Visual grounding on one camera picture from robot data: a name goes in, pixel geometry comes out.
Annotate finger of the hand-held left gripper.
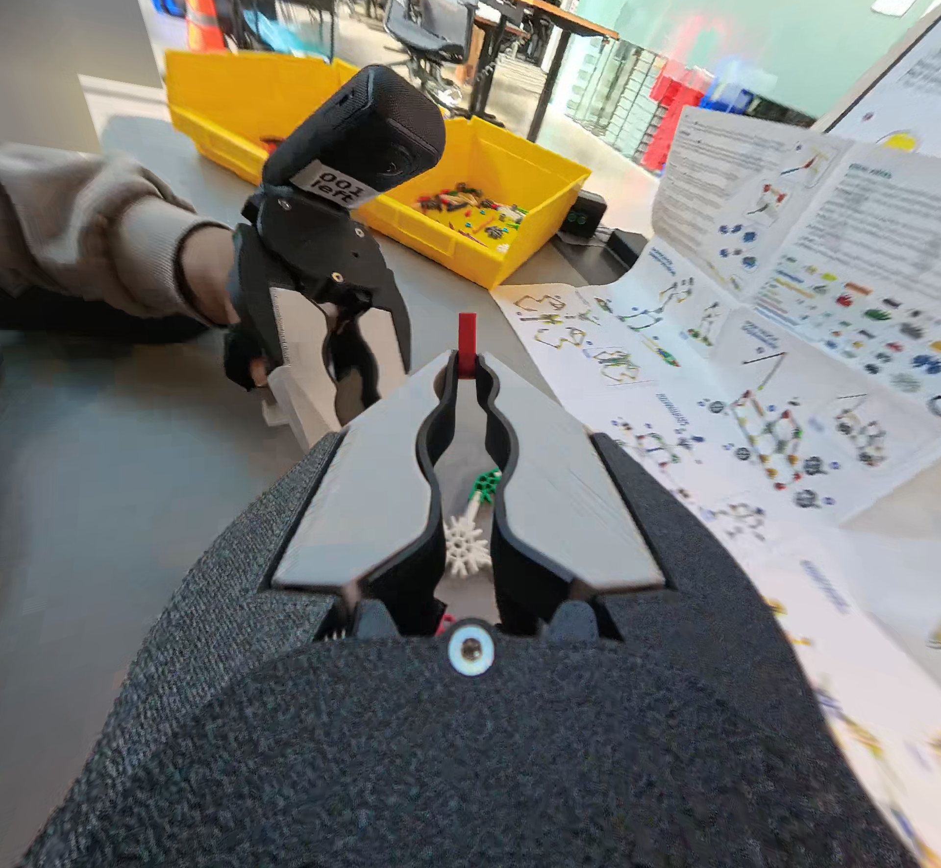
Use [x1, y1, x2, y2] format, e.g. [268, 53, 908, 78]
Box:
[265, 285, 347, 453]
[353, 300, 416, 416]

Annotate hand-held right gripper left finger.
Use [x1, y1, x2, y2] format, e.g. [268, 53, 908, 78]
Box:
[270, 351, 460, 631]

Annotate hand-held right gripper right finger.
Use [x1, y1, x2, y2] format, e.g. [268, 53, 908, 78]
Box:
[474, 354, 670, 631]

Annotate colourful rod connector toy model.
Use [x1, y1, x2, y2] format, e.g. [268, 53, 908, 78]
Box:
[439, 313, 504, 634]

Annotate yellow plastic bin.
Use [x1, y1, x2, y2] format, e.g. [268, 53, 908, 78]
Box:
[346, 116, 592, 291]
[165, 50, 354, 186]

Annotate person's left forearm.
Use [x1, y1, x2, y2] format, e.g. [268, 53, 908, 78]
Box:
[0, 145, 199, 325]

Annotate person's left hand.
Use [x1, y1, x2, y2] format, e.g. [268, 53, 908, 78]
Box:
[180, 219, 276, 390]

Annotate pile of small building parts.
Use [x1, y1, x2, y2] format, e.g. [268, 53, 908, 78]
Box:
[417, 185, 527, 244]

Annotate black box with green light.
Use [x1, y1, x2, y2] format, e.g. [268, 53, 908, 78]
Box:
[559, 190, 610, 240]

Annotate grey office chair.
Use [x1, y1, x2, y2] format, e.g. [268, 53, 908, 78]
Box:
[383, 0, 494, 90]

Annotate black flat box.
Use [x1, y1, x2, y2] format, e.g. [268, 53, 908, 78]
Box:
[600, 226, 651, 271]

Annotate wooden office table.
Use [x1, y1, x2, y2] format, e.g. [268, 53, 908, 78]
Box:
[471, 0, 619, 142]

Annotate white building instruction sheet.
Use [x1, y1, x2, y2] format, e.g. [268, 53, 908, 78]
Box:
[493, 9, 941, 868]

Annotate red plastic bin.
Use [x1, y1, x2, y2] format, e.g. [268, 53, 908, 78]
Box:
[643, 63, 714, 171]

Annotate blue plastic bin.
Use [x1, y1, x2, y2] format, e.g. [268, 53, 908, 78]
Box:
[699, 68, 773, 117]

